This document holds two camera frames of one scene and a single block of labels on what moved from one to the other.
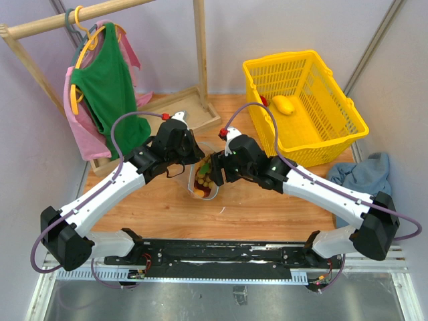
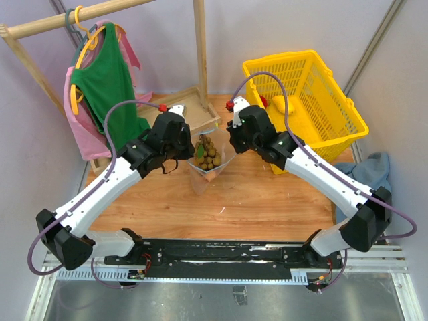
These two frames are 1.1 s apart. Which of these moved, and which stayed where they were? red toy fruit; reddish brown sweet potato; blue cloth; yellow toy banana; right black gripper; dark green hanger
Moved: reddish brown sweet potato; right black gripper
Stayed: blue cloth; red toy fruit; dark green hanger; yellow toy banana
